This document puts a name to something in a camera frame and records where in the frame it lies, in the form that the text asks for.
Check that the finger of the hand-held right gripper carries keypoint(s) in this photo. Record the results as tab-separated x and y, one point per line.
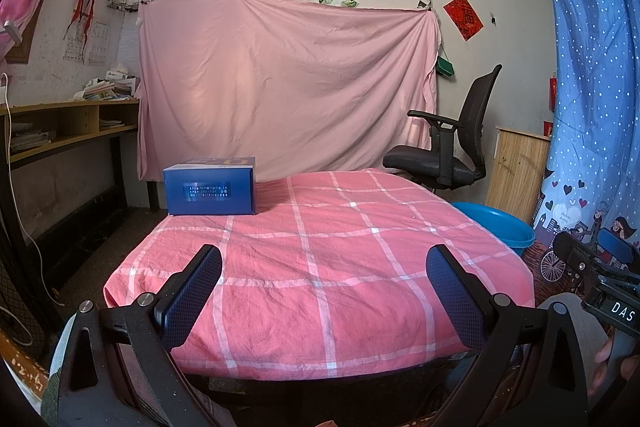
616	244
575	252

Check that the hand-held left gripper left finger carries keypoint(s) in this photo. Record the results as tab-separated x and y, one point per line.
192	297

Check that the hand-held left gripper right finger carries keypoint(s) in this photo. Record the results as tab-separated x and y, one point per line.
455	297

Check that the blue plastic basin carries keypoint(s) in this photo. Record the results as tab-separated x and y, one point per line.
500	229

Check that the person's right hand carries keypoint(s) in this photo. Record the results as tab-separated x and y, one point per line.
605	372

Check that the person's trouser leg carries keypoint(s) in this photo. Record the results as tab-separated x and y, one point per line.
587	332

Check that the light wooden cabinet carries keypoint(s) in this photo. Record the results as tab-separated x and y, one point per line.
517	172

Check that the blue cardboard box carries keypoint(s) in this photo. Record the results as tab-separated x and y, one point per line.
210	194

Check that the pink checked tablecloth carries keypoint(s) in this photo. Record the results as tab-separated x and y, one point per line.
325	257

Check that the black office chair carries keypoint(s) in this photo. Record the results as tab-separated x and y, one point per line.
425	159

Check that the blue dotted printed curtain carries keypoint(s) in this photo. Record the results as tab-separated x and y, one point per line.
590	57

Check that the books inside shelf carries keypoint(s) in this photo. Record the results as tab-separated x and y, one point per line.
111	124

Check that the papers inside shelf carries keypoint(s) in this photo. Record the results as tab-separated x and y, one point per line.
32	138

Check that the stack of books and papers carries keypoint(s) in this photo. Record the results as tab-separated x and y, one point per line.
107	88

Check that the green hanging purse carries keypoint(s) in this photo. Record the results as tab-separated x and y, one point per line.
445	67

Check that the pink hanging bedsheet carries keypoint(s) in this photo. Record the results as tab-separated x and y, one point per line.
290	82

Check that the red wall-mounted object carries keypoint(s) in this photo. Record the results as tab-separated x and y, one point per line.
553	94

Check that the wooden wall shelf desk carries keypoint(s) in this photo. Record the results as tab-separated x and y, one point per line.
75	107

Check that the red paper wall poster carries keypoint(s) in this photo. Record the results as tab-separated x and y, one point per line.
464	18

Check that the white wall calendar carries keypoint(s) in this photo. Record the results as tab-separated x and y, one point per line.
97	49

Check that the white wall rack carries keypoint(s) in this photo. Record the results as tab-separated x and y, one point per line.
129	3

